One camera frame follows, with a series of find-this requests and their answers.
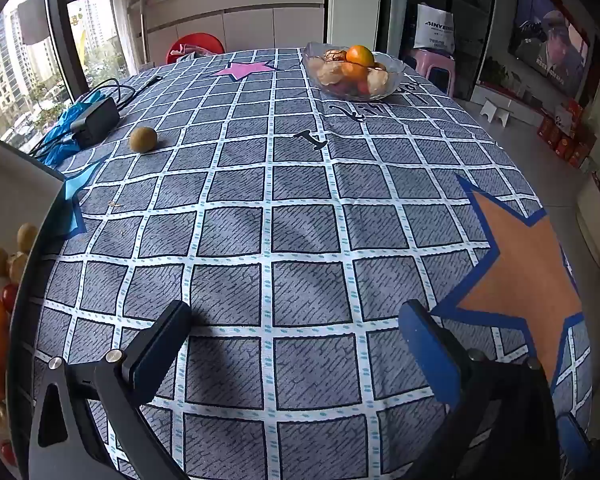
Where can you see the red plastic stool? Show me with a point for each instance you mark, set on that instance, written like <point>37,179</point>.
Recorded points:
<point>200,41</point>

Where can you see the clear glass bowl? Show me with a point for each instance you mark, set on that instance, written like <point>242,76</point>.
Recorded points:
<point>397,66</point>

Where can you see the metal pole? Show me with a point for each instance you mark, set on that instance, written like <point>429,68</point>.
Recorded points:
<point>143,15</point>

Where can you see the checked grey star tablecloth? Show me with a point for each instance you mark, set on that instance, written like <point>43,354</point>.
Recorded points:
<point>300,200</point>

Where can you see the television screen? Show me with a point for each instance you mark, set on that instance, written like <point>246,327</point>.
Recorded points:
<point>550,45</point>

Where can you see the black window frame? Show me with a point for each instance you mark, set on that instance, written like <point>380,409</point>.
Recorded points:
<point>57,15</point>

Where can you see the pink plastic stool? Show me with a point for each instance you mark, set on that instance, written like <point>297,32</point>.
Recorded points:
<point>432,67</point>

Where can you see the white low television cabinet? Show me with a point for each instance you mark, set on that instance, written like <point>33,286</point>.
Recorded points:
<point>525,110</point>

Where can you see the pale fruit peel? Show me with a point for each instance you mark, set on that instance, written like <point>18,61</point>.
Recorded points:
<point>378,81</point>
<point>326,74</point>

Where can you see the white floor appliance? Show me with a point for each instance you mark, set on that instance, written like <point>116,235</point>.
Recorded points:
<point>597,230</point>

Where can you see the red cherry tomato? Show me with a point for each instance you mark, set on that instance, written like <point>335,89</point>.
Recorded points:
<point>7,452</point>
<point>10,296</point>

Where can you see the small white footstool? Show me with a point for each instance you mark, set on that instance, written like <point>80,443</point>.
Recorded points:
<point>495,109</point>

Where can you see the blue plastic gloves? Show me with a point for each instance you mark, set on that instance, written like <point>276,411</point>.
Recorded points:
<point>60,122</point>

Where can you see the white shopping bag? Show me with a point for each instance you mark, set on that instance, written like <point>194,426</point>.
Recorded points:
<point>435,27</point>

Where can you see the white counter cabinet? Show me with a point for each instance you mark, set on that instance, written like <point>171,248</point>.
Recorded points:
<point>240,15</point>

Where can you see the group of apartment buildings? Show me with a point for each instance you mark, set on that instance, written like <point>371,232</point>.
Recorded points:
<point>0,75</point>

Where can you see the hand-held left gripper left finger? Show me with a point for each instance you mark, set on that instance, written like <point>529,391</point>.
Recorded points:
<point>155,360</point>

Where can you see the pink grey cloth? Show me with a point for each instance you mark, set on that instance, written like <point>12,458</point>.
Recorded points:
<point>185,51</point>

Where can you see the row of red gift boxes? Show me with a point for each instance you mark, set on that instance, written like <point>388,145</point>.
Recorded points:
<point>567,132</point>

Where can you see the grey hanging cloth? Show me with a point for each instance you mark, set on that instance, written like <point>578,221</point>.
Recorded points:
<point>32,22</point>

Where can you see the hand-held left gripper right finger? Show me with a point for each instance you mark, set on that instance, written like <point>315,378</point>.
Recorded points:
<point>430,355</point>

